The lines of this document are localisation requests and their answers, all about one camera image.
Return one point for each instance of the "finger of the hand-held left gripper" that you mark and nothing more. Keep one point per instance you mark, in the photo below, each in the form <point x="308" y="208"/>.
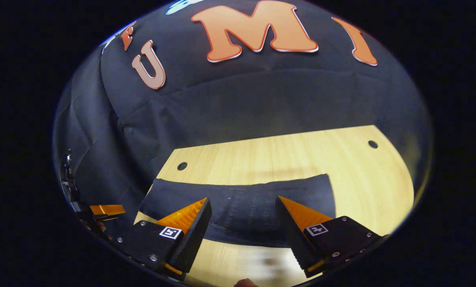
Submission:
<point x="108" y="210"/>

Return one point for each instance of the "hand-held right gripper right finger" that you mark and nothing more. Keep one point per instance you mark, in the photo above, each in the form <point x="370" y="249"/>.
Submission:
<point x="297" y="239"/>

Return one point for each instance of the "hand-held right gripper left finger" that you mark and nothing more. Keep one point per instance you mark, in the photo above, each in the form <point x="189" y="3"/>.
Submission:
<point x="192" y="235"/>

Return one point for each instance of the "black denim jeans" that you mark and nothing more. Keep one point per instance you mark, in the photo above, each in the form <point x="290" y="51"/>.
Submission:
<point x="254" y="207"/>

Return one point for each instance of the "black backdrop cloth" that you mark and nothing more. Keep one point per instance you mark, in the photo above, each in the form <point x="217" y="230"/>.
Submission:
<point x="242" y="91"/>

